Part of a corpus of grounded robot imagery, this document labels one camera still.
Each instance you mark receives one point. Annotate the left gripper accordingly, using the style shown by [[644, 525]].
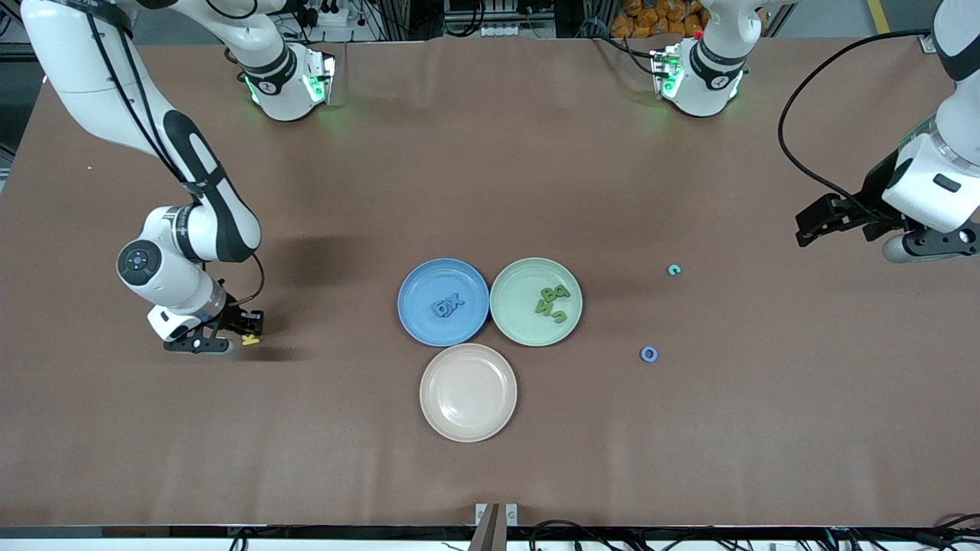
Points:
[[873, 193]]

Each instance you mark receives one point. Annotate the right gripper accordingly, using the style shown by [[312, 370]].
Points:
[[238, 317]]

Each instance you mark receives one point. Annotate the blue digit six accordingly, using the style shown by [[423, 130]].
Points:
[[438, 312]]

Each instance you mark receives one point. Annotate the blue letter X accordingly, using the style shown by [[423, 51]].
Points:
[[455, 301]]

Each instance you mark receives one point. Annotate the green letter N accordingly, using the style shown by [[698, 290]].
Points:
[[543, 308]]

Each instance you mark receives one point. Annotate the green letter q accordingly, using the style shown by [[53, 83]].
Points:
[[564, 292]]

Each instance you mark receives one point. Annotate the green letter u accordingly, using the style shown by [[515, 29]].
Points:
[[556, 315]]

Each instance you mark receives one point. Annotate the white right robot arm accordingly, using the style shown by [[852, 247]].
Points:
[[164, 275]]

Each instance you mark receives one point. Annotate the blue plate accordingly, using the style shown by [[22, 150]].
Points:
[[429, 337]]

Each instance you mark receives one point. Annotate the beige plate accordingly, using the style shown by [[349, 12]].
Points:
[[468, 392]]

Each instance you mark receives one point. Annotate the blue letter O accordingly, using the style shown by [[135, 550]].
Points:
[[642, 354]]

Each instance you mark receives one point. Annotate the light green plate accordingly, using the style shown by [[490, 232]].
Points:
[[521, 291]]

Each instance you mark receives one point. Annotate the pile of orange fruit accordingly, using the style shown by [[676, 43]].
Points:
[[651, 19]]

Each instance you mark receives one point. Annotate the power strip with plugs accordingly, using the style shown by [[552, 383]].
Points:
[[329, 11]]

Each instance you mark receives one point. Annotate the white power strip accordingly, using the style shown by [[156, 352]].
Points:
[[505, 30]]

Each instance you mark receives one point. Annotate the metal corner bracket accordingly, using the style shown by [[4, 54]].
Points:
[[929, 44]]

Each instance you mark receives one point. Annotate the brown angled post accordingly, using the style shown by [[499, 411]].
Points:
[[490, 532]]

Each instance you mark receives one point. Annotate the grey metal bracket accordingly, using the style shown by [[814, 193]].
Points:
[[511, 514]]

